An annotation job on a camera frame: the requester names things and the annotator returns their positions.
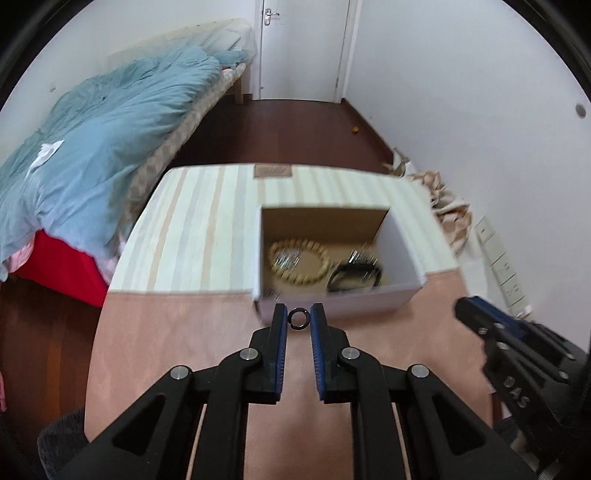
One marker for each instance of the light blue duvet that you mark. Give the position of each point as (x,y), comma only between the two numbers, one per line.
(115,138)

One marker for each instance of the striped table cloth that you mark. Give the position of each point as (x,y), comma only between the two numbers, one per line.
(194,230)

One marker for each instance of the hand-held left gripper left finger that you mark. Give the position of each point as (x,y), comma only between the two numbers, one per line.
(282,350)

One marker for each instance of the pink suede table mat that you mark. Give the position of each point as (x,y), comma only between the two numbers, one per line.
(161,350)

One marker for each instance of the brown label patch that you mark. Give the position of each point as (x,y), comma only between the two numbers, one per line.
(272,172)

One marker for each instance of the beige checkered cloth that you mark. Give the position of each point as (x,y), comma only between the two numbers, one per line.
(445,207)

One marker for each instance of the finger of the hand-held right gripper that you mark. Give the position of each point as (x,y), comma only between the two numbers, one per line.
(512,318)
(489,330)

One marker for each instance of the white crumpled paper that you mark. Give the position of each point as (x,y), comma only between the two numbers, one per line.
(46,154)

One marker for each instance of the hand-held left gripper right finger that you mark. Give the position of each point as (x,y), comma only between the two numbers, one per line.
(318,350)

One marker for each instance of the black smartwatch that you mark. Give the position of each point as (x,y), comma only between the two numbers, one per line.
(360,268)

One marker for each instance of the white door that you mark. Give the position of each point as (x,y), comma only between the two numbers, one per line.
(304,50)

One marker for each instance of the white cardboard box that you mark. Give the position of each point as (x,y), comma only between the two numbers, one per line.
(364,304)

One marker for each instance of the white power strip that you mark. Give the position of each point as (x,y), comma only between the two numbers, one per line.
(503,267)

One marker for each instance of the red bed sheet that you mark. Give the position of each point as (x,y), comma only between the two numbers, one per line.
(60,272)

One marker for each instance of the patterned bed mattress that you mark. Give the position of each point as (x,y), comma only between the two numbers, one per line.
(184,134)

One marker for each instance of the round wall cap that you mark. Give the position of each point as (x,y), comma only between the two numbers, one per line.
(580,110)

